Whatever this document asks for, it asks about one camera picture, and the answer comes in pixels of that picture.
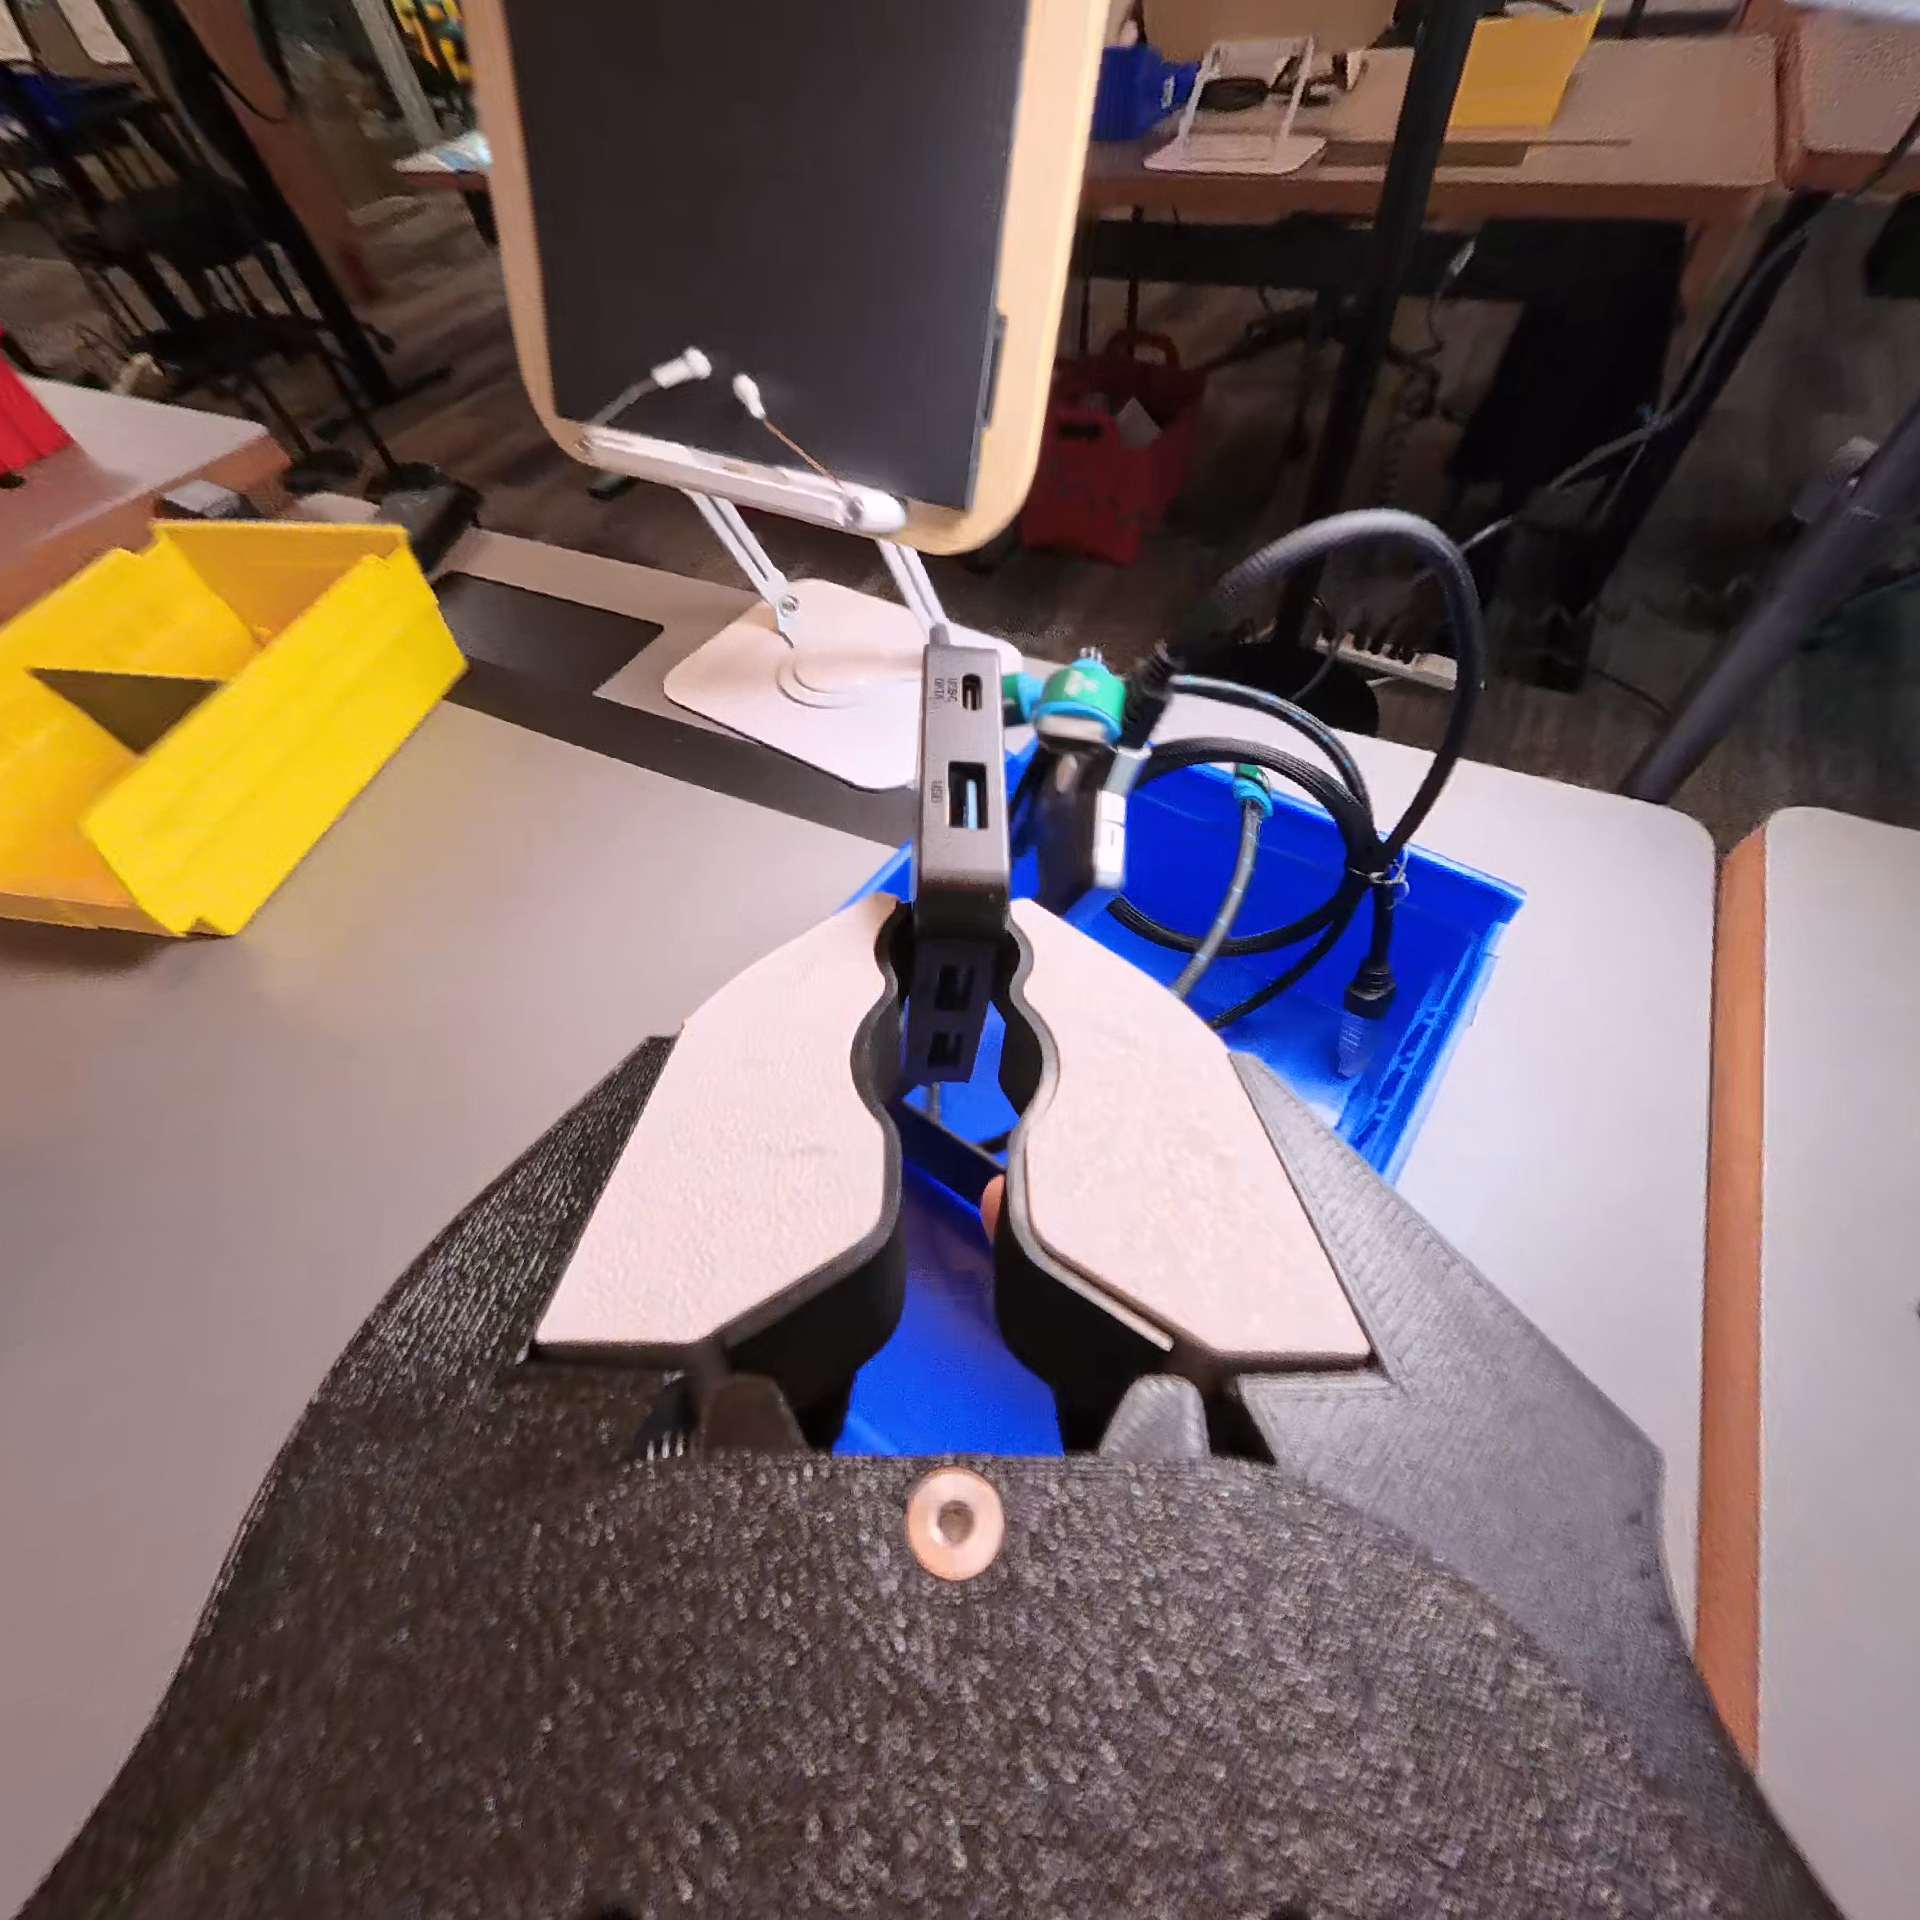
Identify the red shopping basket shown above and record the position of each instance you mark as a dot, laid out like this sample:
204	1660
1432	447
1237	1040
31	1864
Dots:
1119	450

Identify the blue plastic bin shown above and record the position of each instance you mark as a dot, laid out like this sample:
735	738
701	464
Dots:
1140	90
1441	975

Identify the wooden desk with black legs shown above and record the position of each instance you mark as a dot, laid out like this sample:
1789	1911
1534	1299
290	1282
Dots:
1500	165

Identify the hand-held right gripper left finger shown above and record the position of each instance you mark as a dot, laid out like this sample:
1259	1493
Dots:
721	1185

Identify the white power strip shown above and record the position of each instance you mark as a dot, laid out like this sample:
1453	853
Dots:
1388	656

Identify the black bin divider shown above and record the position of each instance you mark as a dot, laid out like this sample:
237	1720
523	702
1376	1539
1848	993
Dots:
129	702

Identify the person's right hand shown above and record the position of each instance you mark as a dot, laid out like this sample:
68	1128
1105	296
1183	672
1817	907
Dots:
992	1209

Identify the wood-framed black tablet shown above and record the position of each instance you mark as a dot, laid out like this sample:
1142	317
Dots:
751	194

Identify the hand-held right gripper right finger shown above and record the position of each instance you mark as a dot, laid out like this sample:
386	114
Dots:
1184	1185

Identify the black usb hub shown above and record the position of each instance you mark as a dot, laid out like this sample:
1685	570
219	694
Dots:
960	841

